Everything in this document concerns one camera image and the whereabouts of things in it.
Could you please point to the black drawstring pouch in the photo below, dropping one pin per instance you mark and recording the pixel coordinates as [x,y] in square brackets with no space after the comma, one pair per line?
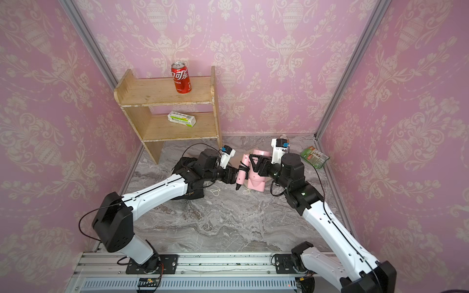
[192,170]

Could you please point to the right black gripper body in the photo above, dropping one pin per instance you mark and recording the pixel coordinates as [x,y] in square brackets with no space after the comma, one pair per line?
[276,173]

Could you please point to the beige pouch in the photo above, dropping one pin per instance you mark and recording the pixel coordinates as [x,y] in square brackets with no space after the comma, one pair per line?
[240,158]

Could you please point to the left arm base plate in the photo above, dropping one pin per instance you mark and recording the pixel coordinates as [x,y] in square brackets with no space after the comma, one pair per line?
[166,264]

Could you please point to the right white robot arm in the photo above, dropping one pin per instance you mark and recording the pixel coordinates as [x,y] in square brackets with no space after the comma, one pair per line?
[355,270]

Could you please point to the green snack packet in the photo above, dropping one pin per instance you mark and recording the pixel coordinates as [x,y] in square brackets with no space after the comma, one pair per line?
[314,157]

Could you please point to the aluminium front rail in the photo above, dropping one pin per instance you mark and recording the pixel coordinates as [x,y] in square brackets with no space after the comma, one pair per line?
[241,272]

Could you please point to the white green small box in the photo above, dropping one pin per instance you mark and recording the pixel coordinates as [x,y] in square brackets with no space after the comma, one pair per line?
[183,119]

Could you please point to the red cola can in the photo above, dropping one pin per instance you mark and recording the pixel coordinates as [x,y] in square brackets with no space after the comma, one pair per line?
[181,77]

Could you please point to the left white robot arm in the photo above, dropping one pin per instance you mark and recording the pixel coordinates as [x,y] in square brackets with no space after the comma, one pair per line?
[114,219]

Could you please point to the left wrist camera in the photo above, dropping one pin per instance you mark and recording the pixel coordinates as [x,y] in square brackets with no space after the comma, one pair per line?
[226,153]

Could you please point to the pink hair dryer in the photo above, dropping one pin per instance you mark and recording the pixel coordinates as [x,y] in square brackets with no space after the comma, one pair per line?
[254,182]

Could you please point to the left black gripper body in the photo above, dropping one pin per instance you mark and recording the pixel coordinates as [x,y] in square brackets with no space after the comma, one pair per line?
[225,174]

